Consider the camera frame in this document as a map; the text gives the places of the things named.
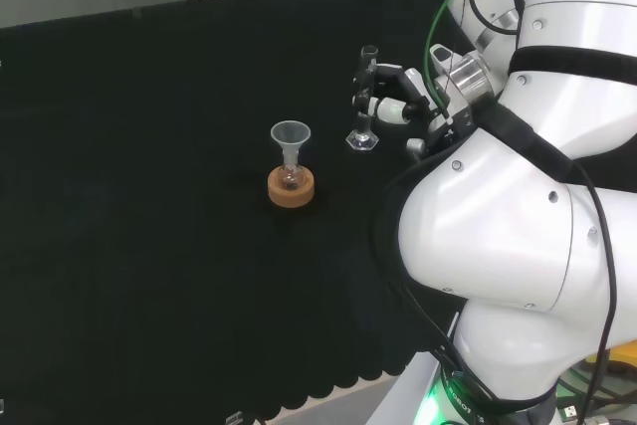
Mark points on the clear glass graduated cylinder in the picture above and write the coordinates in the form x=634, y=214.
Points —
x=362, y=141

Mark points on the clear tape piece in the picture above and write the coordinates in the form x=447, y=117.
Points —
x=234, y=418

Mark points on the clear plastic funnel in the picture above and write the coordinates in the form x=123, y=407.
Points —
x=290, y=132

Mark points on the black cloth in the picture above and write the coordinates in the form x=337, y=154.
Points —
x=149, y=196

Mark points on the small round-bottom glass flask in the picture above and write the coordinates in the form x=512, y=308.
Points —
x=289, y=180

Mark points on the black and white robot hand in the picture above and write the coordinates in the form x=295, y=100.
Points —
x=393, y=109

